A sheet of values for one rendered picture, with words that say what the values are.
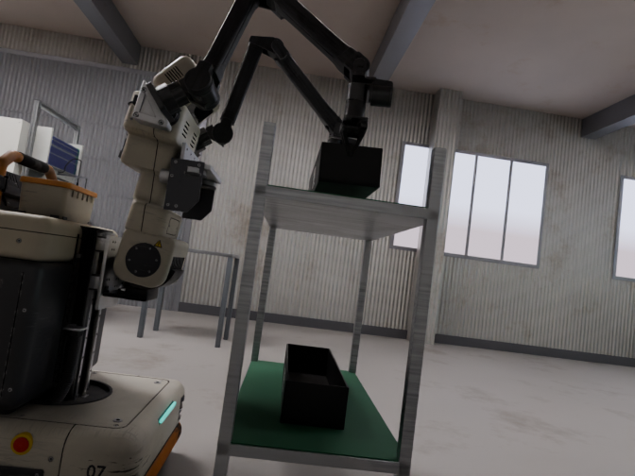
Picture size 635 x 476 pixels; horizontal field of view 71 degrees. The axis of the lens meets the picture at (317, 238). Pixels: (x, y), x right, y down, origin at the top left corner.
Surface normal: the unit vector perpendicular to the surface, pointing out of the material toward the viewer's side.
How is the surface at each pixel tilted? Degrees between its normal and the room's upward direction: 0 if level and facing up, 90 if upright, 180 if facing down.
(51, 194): 92
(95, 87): 90
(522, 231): 90
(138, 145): 90
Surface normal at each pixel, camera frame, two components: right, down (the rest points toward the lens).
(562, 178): 0.08, -0.06
